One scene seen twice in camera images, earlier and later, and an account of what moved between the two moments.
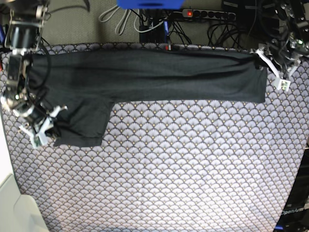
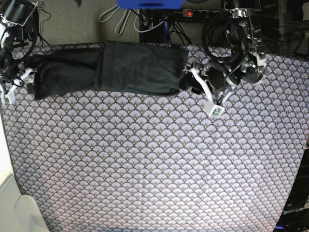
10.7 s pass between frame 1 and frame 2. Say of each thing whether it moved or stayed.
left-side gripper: moved
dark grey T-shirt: moved
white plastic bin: stayed
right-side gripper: moved
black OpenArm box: stayed
